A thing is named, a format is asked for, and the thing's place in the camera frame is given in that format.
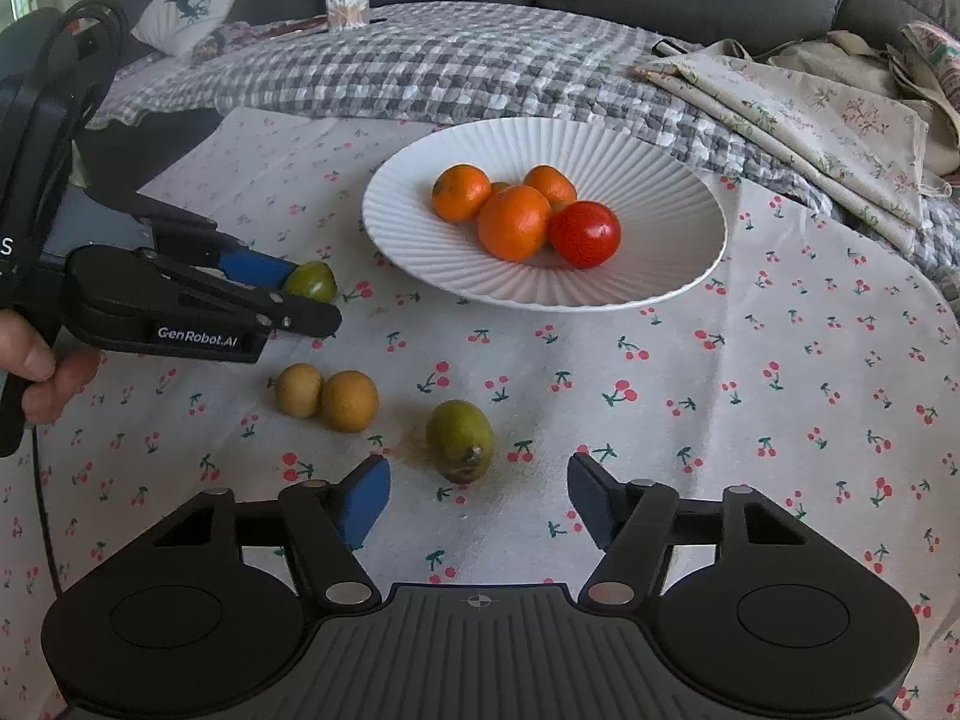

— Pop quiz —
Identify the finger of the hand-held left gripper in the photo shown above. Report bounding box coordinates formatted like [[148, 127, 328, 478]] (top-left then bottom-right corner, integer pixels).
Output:
[[154, 223, 301, 287], [142, 251, 344, 336]]

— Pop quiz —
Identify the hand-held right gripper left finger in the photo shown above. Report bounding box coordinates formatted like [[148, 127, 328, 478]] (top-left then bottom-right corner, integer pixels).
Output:
[[161, 455, 392, 608]]

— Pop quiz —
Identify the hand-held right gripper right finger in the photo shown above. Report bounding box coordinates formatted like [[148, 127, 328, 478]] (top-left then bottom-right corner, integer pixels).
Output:
[[568, 454, 803, 607]]

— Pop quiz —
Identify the green-orange tangerine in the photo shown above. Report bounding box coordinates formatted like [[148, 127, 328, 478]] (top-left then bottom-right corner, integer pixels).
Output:
[[283, 261, 338, 305]]

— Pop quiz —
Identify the green lime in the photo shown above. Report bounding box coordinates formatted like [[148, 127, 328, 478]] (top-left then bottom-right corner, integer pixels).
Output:
[[426, 400, 496, 485]]

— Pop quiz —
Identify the medium orange tangerine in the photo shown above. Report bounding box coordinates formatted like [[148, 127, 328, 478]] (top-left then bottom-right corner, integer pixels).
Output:
[[432, 164, 492, 223]]

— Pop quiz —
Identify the large orange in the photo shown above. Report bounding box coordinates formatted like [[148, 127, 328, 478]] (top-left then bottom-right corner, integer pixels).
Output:
[[477, 184, 554, 263]]

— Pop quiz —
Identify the red tomato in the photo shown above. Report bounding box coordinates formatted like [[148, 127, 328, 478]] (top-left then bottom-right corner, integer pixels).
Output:
[[550, 200, 623, 269]]

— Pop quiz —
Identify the small orange tangerine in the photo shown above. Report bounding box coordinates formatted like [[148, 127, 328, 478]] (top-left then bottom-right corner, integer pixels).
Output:
[[523, 165, 578, 205]]

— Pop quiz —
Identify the white ribbed plate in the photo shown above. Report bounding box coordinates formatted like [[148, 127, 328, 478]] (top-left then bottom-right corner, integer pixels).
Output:
[[362, 118, 728, 308]]

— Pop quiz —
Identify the person's left hand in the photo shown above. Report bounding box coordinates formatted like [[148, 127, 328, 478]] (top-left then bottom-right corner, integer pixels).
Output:
[[0, 311, 102, 425]]

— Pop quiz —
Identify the brown longan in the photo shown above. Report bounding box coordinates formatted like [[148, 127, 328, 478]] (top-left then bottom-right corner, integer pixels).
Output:
[[321, 370, 380, 434], [274, 364, 325, 419]]

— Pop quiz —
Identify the cherry print cloth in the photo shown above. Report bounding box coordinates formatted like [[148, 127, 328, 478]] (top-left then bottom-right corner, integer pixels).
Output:
[[0, 106, 960, 720]]

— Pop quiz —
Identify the white deer print cushion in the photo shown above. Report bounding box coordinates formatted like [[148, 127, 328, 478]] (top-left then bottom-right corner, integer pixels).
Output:
[[131, 0, 256, 59]]

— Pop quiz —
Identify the red patterned cloth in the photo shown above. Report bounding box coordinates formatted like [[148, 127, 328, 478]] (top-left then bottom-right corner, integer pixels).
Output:
[[191, 15, 391, 65]]

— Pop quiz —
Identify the clear plastic cup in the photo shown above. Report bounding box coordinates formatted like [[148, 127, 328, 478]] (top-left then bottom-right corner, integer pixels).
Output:
[[325, 0, 371, 31]]

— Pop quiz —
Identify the grey checked blanket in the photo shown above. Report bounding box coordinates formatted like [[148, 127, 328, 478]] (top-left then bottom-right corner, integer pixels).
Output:
[[90, 4, 960, 301]]

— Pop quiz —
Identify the folded floral cloth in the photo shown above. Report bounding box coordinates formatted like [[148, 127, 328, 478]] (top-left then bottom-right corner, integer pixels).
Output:
[[634, 41, 953, 252]]

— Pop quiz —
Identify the beige cloth bag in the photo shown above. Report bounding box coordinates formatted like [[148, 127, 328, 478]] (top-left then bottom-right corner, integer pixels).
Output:
[[765, 30, 960, 173]]

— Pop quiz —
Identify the striped patterned pillow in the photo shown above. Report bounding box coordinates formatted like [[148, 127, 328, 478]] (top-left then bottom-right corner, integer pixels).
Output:
[[900, 19, 960, 83]]

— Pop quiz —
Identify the black cable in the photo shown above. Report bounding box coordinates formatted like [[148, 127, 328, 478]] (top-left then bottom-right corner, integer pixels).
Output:
[[64, 0, 130, 166]]

